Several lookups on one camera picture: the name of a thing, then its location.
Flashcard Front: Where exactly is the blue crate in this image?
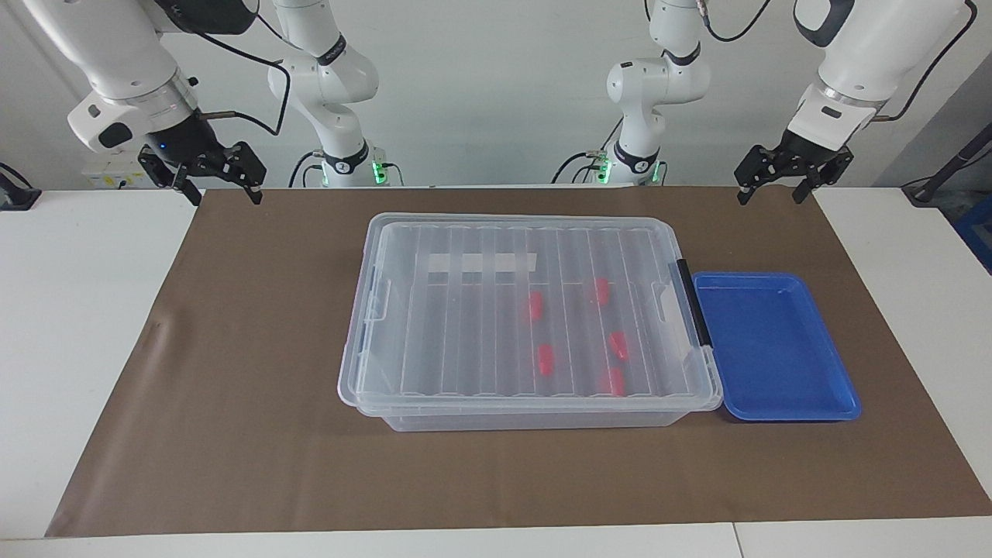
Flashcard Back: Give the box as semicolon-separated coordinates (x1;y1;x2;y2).
955;194;992;274

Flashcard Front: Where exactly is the white label strip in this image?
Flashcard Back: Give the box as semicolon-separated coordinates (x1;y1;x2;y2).
428;253;539;275

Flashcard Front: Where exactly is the clear plastic box lid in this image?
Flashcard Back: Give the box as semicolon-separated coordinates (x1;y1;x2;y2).
338;213;724;412

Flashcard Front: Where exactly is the black stand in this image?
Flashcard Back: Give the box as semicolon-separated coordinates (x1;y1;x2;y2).
901;122;992;207
0;161;43;212

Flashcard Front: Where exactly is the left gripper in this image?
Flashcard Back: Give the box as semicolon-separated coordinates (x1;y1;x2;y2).
734;129;856;207

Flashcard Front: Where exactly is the white power strip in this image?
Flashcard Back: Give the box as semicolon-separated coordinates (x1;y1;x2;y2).
82;164;160;189

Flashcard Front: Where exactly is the blue plastic tray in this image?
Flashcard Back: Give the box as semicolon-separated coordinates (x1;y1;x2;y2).
691;270;863;423

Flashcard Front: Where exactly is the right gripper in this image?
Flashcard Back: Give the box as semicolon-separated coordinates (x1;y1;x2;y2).
138;114;268;207

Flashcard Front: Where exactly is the black cable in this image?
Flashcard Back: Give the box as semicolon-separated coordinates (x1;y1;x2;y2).
874;0;979;123
288;150;325;188
551;149;607;185
190;8;293;137
696;0;774;43

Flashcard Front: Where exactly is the clear plastic storage box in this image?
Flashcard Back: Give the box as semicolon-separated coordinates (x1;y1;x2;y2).
341;213;722;432

